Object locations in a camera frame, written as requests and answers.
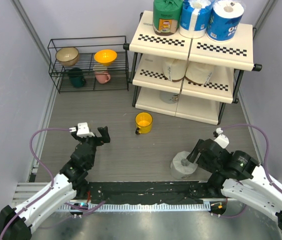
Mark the black wire rack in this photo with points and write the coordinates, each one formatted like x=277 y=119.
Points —
x=88 y=47

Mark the green paper towel roll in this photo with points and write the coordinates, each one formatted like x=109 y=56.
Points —
x=166 y=16

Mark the pink mug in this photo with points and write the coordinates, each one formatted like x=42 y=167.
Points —
x=101 y=73

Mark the orange bowl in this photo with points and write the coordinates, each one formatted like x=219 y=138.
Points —
x=105 y=57

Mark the grey roll front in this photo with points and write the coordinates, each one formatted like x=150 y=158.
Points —
x=180 y=167

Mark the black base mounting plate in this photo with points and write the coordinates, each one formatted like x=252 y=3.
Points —
x=150 y=192

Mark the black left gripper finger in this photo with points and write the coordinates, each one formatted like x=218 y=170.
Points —
x=74 y=135
x=104 y=132

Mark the yellow mug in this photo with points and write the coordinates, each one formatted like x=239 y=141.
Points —
x=143 y=123

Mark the blue striped plastic-wrapped roll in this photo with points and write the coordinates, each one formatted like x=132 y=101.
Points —
x=194 y=18

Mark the cream three-tier shelf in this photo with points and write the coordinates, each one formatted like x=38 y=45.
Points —
x=198 y=102

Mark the cream roll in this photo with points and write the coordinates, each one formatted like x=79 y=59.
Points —
x=199 y=73
x=174 y=70

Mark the dark green mug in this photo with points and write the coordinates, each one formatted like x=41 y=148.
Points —
x=76 y=77

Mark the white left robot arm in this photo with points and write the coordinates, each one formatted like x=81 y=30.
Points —
x=20 y=222

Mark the cream roll front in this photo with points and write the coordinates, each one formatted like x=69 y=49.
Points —
x=199 y=73

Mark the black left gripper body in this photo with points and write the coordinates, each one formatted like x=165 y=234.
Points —
x=94 y=142

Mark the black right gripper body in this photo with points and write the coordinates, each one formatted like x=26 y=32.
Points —
x=209 y=165

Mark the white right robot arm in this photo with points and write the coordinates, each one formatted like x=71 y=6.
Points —
x=239 y=176

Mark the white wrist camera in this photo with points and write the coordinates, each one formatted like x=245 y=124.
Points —
x=82 y=130
x=221 y=139

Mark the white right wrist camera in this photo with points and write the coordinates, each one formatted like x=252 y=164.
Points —
x=221 y=139

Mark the beige ceramic bowl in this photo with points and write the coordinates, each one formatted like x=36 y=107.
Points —
x=67 y=56

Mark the white roll blue base wrap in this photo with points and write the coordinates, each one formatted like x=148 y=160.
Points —
x=224 y=19

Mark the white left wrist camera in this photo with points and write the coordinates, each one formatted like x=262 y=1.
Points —
x=82 y=130

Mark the grey roll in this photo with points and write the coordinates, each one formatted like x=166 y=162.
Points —
x=169 y=97
x=180 y=167

